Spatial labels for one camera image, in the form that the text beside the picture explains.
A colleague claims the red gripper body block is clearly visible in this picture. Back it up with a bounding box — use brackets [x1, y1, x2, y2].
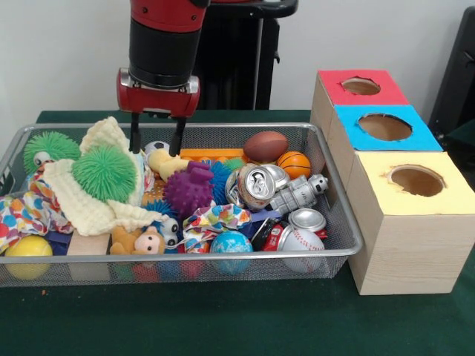
[117, 67, 201, 119]

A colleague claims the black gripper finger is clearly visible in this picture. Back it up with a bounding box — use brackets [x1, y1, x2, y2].
[168, 116, 187, 157]
[128, 111, 143, 153]

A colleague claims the silver mesh bin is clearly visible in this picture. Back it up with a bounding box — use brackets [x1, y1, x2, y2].
[0, 122, 364, 289]

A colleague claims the wooden box with three holes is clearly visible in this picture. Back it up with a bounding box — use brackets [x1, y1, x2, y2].
[309, 68, 475, 297]

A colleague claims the black white soccer ball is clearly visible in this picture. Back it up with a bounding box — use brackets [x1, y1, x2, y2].
[144, 140, 174, 156]

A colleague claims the green spiky rubber ball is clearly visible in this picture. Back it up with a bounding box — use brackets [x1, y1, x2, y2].
[71, 144, 138, 204]

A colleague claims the purple spiky ball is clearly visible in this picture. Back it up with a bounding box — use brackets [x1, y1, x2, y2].
[163, 161, 215, 220]

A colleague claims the brown toy football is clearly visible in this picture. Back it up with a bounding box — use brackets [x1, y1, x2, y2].
[243, 131, 290, 163]

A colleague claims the cream knitted cloth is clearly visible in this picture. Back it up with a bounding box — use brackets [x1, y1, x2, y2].
[42, 116, 170, 237]

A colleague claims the brown plush monkey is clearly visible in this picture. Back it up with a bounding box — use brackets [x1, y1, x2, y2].
[110, 225, 167, 256]

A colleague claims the orange toy basketball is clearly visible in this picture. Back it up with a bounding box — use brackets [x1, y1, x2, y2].
[276, 151, 312, 179]

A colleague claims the blue globe ball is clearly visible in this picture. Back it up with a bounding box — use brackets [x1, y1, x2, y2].
[209, 231, 254, 276]

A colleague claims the silver robot toy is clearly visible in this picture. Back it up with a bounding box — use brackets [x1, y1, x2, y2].
[269, 174, 330, 216]

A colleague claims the white baseball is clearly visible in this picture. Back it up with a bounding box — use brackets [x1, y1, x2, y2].
[281, 226, 327, 274]

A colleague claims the dark green table cloth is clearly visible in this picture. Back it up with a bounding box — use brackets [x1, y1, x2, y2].
[0, 109, 475, 356]

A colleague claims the black floor stand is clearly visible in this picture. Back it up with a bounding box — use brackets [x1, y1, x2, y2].
[428, 6, 475, 129]

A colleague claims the small green covered table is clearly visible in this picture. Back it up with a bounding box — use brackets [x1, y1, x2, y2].
[443, 118, 475, 153]

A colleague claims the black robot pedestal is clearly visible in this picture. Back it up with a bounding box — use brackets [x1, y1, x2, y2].
[192, 0, 300, 111]

